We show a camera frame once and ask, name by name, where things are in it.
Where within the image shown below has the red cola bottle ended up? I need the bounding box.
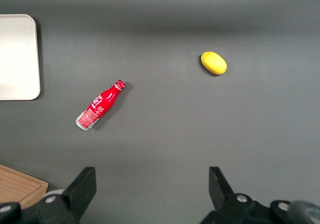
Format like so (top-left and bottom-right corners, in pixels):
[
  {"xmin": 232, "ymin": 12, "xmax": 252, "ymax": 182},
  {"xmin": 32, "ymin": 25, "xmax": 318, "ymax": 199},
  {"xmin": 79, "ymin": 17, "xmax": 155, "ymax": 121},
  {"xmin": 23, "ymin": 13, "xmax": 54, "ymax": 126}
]
[{"xmin": 75, "ymin": 79, "xmax": 127, "ymax": 132}]

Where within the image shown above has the wooden drawer cabinet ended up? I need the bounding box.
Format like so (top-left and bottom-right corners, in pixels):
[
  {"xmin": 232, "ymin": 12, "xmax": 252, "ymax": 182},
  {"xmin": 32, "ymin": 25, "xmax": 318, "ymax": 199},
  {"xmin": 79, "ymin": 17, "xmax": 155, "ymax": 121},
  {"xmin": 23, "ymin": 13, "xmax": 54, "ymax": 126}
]
[{"xmin": 0, "ymin": 163, "xmax": 50, "ymax": 210}]

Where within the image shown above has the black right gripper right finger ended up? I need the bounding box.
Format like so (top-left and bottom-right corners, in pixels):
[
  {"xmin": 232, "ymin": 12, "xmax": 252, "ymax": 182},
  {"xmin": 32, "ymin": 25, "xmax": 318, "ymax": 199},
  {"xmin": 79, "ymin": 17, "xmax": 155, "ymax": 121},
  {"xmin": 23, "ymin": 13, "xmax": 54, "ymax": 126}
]
[{"xmin": 208, "ymin": 166, "xmax": 252, "ymax": 213}]

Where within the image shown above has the yellow lemon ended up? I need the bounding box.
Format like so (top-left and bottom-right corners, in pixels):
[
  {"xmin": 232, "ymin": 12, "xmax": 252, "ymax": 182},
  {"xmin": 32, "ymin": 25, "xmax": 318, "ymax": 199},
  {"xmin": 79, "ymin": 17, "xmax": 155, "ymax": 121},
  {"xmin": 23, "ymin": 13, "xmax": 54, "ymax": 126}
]
[{"xmin": 200, "ymin": 50, "xmax": 228, "ymax": 76}]

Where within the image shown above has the beige rectangular tray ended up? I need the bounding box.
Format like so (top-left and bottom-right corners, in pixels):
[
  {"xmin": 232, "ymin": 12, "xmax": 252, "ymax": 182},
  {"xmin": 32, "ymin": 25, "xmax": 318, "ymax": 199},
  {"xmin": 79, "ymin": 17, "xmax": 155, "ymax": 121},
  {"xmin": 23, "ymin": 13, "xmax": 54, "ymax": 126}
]
[{"xmin": 0, "ymin": 13, "xmax": 42, "ymax": 101}]

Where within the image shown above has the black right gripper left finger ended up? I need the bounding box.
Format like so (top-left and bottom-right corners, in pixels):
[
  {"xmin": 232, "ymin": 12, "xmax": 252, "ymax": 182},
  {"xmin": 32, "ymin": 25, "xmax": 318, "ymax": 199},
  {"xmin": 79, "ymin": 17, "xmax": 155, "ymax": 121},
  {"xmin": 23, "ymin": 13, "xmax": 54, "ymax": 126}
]
[{"xmin": 61, "ymin": 166, "xmax": 98, "ymax": 221}]

